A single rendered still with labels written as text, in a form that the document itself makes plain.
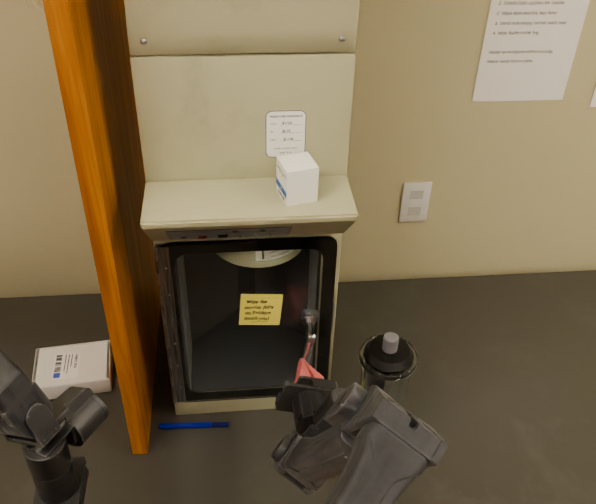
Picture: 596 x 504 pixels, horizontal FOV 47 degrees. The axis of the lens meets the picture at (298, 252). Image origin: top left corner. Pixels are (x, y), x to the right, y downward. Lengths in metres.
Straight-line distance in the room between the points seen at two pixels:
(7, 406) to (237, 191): 0.44
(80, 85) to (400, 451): 0.60
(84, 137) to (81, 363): 0.71
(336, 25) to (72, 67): 0.36
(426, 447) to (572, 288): 1.30
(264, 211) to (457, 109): 0.71
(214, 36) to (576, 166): 1.07
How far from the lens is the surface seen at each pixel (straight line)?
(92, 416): 1.07
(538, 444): 1.53
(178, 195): 1.07
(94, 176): 1.02
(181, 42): 1.01
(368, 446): 0.66
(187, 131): 1.07
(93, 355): 1.59
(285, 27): 1.01
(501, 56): 1.60
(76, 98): 0.96
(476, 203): 1.78
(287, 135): 1.08
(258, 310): 1.27
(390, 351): 1.28
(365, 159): 1.63
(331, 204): 1.05
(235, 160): 1.09
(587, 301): 1.90
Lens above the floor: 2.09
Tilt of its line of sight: 38 degrees down
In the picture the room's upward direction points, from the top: 2 degrees clockwise
